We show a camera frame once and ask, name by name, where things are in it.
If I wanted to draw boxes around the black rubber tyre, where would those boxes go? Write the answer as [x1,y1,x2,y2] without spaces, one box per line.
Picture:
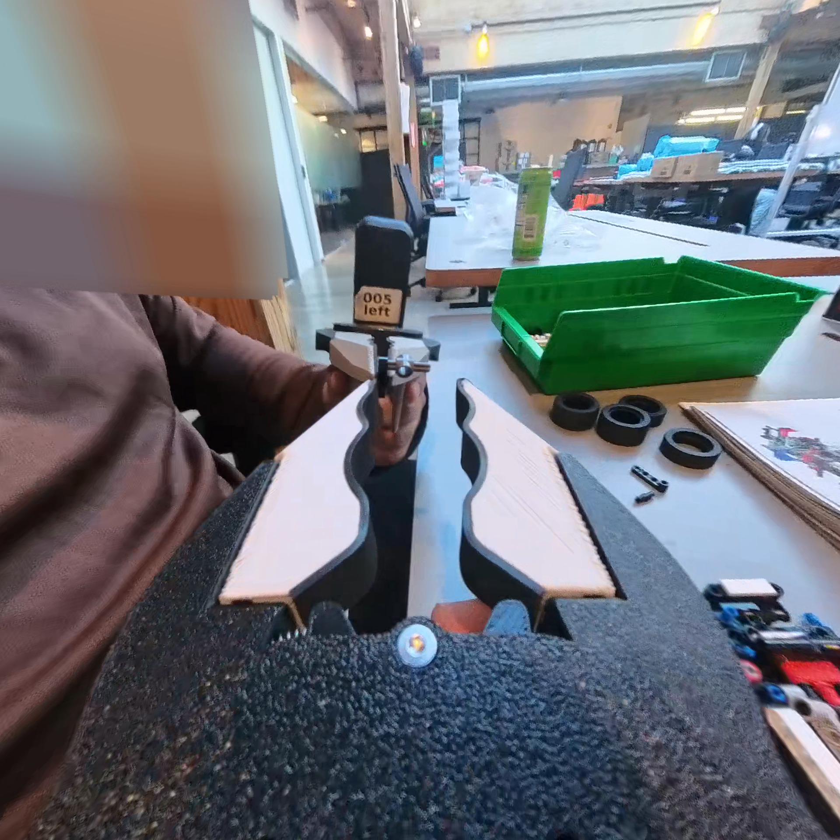
[550,392,601,432]
[619,394,668,427]
[595,403,652,448]
[659,428,723,470]

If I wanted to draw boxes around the brick model race car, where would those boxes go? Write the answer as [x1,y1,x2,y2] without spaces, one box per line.
[703,577,840,802]

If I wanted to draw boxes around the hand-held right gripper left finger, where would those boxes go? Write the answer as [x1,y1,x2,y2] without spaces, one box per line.
[218,379,380,621]

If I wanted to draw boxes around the black monitor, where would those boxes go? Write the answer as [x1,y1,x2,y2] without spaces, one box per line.
[551,147,588,211]

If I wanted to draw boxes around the person's left hand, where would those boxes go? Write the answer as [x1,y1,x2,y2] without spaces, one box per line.
[367,384,431,468]

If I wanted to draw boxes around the green plastic bin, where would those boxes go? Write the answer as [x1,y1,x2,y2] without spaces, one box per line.
[491,256,824,396]

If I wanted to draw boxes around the black office chair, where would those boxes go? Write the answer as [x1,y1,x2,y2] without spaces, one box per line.
[392,163,437,263]

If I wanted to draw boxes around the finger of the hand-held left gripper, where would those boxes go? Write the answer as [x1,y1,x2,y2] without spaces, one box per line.
[384,371,414,435]
[328,333,380,383]

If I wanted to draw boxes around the wooden cabinet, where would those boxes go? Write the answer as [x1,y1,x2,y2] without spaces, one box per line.
[184,279,299,355]

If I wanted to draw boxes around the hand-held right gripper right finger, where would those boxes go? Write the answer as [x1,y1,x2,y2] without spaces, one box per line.
[456,378,624,621]

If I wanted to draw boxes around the open instruction booklet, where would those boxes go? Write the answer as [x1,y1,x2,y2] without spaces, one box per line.
[679,397,840,549]

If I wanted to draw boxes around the clear plastic bag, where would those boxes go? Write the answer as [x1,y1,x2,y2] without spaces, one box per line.
[459,184,592,253]

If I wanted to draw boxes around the person's black trousers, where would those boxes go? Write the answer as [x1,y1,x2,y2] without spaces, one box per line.
[364,459,417,632]

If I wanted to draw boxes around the green drink can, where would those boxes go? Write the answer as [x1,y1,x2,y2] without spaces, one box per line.
[512,166,552,261]

